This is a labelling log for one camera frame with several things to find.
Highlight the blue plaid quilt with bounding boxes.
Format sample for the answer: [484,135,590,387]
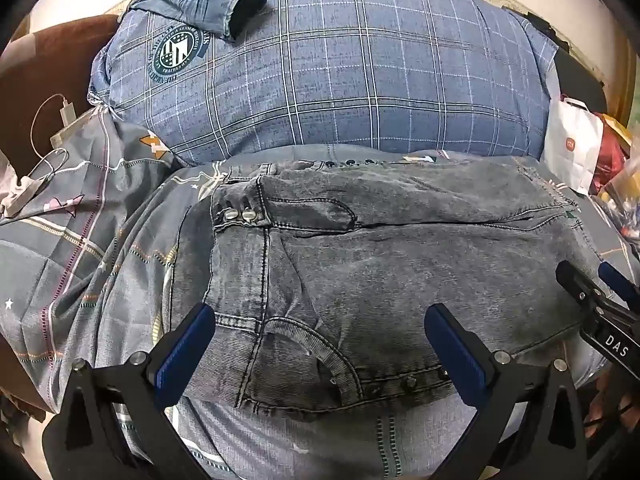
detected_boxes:
[87,0,560,167]

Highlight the white cable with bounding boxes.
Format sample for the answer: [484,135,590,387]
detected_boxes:
[25,92,71,188]

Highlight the grey denim pants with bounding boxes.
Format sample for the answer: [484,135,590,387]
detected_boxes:
[202,156,598,413]

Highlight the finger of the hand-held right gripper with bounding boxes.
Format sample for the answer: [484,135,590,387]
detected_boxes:
[555,259,640,333]
[596,261,640,311]

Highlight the grey patterned bed sheet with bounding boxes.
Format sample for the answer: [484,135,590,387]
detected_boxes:
[0,107,640,480]

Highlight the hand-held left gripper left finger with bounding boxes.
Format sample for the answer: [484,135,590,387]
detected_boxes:
[42,302,236,480]

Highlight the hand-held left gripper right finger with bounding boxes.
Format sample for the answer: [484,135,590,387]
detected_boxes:
[424,302,588,480]

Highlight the red bag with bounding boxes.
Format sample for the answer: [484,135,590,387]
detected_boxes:
[595,127,628,193]

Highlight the clear plastic bag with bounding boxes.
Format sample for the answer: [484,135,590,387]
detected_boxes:
[597,115,640,251]

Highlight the brown headboard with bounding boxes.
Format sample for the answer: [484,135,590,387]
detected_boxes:
[0,14,121,171]

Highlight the white paper bag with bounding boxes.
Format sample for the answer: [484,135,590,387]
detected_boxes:
[542,95,606,196]

